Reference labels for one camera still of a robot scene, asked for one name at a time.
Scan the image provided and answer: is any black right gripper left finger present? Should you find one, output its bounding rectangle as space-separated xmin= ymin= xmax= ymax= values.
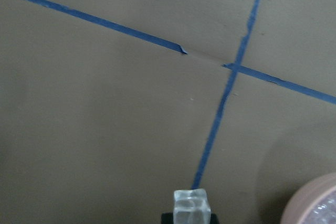
xmin=161 ymin=212 xmax=174 ymax=224

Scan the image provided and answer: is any pink bowl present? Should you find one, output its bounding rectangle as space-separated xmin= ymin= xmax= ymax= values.
xmin=280 ymin=173 xmax=335 ymax=223

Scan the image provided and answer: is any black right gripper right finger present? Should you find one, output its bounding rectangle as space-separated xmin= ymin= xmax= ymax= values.
xmin=209 ymin=214 xmax=219 ymax=224

